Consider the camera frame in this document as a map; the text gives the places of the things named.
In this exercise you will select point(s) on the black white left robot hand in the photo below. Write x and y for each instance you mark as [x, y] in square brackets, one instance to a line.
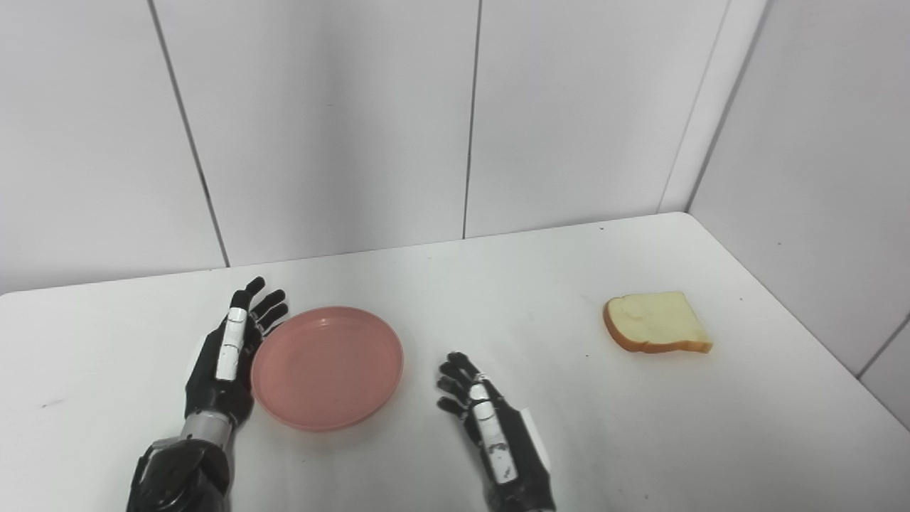
[213, 391]

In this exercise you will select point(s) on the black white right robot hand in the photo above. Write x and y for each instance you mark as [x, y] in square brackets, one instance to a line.
[522, 462]

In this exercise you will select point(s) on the pink round plate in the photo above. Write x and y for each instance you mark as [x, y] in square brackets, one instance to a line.
[327, 370]

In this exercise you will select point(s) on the slice of white bread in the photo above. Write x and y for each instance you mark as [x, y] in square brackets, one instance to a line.
[657, 320]

